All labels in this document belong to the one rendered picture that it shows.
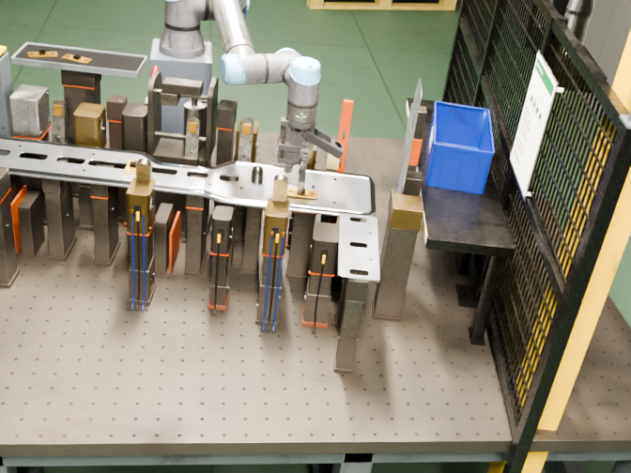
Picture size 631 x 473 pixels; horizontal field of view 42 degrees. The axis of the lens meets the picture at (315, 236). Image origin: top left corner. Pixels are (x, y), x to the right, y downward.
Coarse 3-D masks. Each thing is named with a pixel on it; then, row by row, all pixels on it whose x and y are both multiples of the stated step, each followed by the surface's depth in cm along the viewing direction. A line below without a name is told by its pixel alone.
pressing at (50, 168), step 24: (0, 144) 226; (24, 144) 227; (48, 144) 228; (72, 144) 229; (24, 168) 216; (48, 168) 217; (72, 168) 219; (96, 168) 220; (168, 168) 224; (192, 168) 225; (216, 168) 227; (240, 168) 229; (264, 168) 230; (192, 192) 216; (216, 192) 216; (240, 192) 217; (264, 192) 219; (336, 192) 223; (360, 192) 224
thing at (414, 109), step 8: (416, 88) 212; (416, 96) 210; (416, 104) 208; (416, 112) 207; (408, 120) 217; (416, 120) 205; (408, 128) 218; (408, 136) 216; (408, 144) 214; (408, 152) 210; (408, 160) 211; (400, 168) 225; (400, 176) 225; (400, 184) 223; (400, 192) 221
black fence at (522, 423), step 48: (480, 0) 291; (480, 48) 282; (576, 48) 175; (480, 96) 272; (576, 144) 171; (624, 144) 142; (576, 192) 167; (528, 240) 199; (480, 288) 236; (528, 288) 194; (576, 288) 159; (528, 336) 189; (528, 432) 181
